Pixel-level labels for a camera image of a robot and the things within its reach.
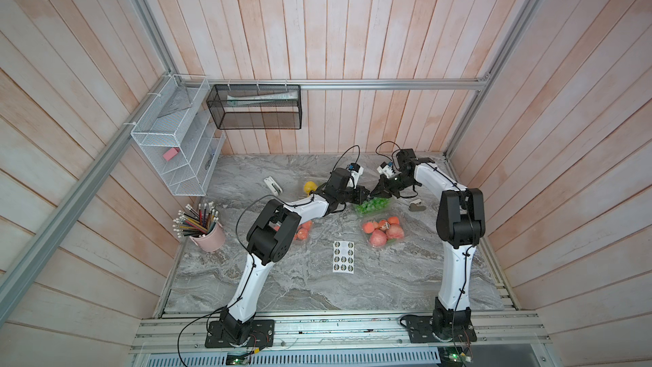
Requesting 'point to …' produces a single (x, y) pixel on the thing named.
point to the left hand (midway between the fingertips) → (369, 195)
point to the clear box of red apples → (384, 230)
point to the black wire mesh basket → (253, 118)
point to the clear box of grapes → (373, 206)
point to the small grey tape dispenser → (416, 206)
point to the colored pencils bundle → (190, 222)
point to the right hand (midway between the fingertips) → (371, 192)
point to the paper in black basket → (263, 98)
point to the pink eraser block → (171, 154)
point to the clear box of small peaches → (302, 232)
